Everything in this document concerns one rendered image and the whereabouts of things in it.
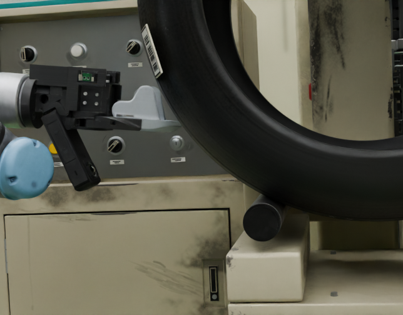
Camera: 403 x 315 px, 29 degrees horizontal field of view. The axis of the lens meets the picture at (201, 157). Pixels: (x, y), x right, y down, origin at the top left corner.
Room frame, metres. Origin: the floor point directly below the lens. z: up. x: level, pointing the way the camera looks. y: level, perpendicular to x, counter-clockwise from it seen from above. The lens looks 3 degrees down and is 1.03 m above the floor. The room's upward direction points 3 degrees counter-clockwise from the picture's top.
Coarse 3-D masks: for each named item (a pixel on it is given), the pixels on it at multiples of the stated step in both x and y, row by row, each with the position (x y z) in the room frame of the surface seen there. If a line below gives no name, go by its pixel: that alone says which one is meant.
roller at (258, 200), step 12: (252, 204) 0.94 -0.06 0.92; (264, 204) 0.91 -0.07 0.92; (276, 204) 0.94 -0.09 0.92; (252, 216) 0.91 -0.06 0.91; (264, 216) 0.91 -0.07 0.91; (276, 216) 0.90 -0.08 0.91; (252, 228) 0.91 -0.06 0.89; (264, 228) 0.91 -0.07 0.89; (276, 228) 0.90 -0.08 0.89; (264, 240) 0.91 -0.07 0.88
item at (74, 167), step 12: (48, 120) 1.05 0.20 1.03; (60, 120) 1.04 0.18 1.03; (48, 132) 1.05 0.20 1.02; (60, 132) 1.04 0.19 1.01; (72, 132) 1.06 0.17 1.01; (60, 144) 1.04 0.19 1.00; (72, 144) 1.04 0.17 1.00; (60, 156) 1.04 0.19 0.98; (72, 156) 1.04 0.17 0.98; (84, 156) 1.06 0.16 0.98; (72, 168) 1.04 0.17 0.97; (84, 168) 1.04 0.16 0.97; (72, 180) 1.04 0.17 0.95; (84, 180) 1.04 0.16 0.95; (96, 180) 1.06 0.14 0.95
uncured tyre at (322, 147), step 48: (144, 0) 0.95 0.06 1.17; (192, 0) 0.91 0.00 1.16; (192, 48) 0.91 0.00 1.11; (192, 96) 0.92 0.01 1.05; (240, 96) 0.90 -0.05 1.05; (240, 144) 0.91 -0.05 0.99; (288, 144) 0.89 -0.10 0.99; (336, 144) 1.16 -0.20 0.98; (384, 144) 1.15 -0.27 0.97; (288, 192) 0.92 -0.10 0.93; (336, 192) 0.90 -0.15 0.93; (384, 192) 0.88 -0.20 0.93
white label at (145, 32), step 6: (144, 30) 0.94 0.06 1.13; (144, 36) 0.95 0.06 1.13; (150, 36) 0.92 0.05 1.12; (150, 42) 0.92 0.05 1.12; (150, 48) 0.93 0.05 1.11; (150, 54) 0.95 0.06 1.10; (156, 54) 0.92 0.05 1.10; (150, 60) 0.96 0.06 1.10; (156, 60) 0.92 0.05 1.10; (156, 66) 0.93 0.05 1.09; (156, 72) 0.94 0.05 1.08; (162, 72) 0.92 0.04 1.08
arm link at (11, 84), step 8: (0, 72) 1.07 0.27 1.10; (8, 72) 1.07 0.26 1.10; (0, 80) 1.05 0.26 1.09; (8, 80) 1.05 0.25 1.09; (16, 80) 1.05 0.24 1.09; (24, 80) 1.06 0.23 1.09; (0, 88) 1.04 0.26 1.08; (8, 88) 1.04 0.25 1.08; (16, 88) 1.04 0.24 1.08; (0, 96) 1.04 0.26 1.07; (8, 96) 1.04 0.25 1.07; (16, 96) 1.04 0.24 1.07; (0, 104) 1.04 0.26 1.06; (8, 104) 1.04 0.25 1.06; (16, 104) 1.04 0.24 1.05; (0, 112) 1.04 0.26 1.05; (8, 112) 1.04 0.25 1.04; (16, 112) 1.04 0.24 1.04; (0, 120) 1.05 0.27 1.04; (8, 120) 1.05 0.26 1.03; (16, 120) 1.05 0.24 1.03; (16, 128) 1.08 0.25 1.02; (24, 128) 1.07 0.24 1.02
